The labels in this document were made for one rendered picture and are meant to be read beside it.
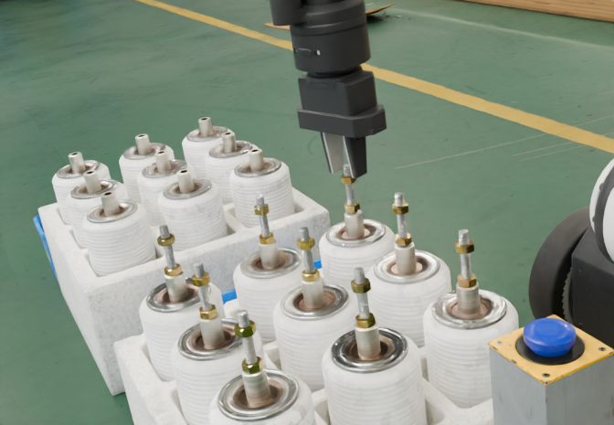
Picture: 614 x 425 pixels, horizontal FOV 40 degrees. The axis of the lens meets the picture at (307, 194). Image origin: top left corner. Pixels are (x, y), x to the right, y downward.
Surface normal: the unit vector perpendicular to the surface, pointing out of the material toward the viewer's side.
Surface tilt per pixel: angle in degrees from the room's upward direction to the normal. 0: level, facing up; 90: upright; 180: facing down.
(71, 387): 0
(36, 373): 0
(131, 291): 90
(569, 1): 90
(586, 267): 84
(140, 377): 0
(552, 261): 55
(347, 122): 90
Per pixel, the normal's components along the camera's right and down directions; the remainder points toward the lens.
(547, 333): -0.14, -0.91
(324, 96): -0.70, 0.37
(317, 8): -0.23, -0.36
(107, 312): 0.44, 0.29
